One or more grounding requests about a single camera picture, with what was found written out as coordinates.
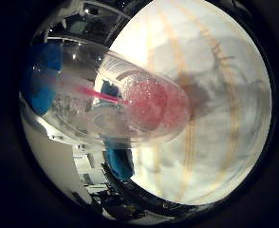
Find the blue cloth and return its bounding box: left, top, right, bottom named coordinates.
left=102, top=141, right=137, bottom=182

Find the white cloth with yellow stripes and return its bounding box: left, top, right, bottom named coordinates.
left=109, top=0, right=273, bottom=205

